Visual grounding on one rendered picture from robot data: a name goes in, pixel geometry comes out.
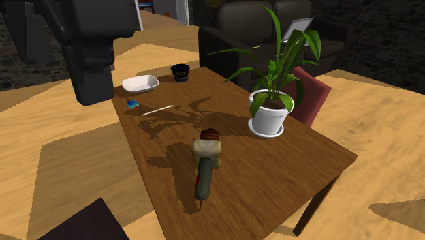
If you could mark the small blue card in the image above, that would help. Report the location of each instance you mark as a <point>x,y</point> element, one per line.
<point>132,104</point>

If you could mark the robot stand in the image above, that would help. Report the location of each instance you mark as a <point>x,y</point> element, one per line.
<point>89,224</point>

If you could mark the thin white stick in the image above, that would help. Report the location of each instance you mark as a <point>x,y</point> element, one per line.
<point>157,110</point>

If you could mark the brown wooden table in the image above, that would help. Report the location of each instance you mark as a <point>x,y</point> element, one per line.
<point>265,172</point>

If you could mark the green plant in white pot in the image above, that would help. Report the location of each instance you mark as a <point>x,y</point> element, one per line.
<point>269,116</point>

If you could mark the black cup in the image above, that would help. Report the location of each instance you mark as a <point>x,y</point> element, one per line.
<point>180,73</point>

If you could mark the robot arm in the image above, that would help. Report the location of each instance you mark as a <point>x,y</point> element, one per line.
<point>96,23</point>

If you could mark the white shallow bowl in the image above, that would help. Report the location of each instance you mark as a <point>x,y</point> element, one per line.
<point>139,84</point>

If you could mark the black sofa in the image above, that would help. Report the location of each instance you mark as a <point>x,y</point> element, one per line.
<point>232,20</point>

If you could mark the red chair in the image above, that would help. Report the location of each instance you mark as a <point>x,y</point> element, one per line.
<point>313,96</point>

